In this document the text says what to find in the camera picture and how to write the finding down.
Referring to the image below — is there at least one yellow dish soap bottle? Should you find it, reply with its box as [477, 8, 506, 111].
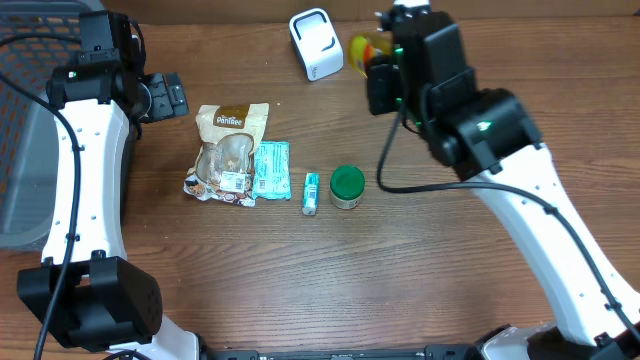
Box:
[347, 32, 392, 77]

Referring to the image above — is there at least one brown white snack packet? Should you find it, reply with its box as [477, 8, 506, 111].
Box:
[183, 103, 270, 207]

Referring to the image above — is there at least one teal white wet wipes pack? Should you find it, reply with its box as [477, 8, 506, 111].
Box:
[253, 141, 292, 200]

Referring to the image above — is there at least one green lid white jar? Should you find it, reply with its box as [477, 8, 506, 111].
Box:
[330, 165, 366, 210]

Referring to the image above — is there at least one teal snack packet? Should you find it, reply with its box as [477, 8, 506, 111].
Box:
[302, 173, 320, 216]

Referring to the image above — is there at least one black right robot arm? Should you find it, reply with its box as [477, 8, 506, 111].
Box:
[364, 1, 639, 359]

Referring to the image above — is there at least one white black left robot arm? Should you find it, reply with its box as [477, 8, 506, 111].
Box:
[17, 61, 207, 359]

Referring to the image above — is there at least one white black barcode scanner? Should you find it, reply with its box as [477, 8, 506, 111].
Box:
[288, 8, 344, 82]

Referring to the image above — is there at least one grey plastic mesh basket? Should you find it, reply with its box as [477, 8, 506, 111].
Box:
[1, 1, 105, 251]

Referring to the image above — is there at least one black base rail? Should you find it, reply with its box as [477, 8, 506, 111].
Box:
[200, 344, 483, 360]

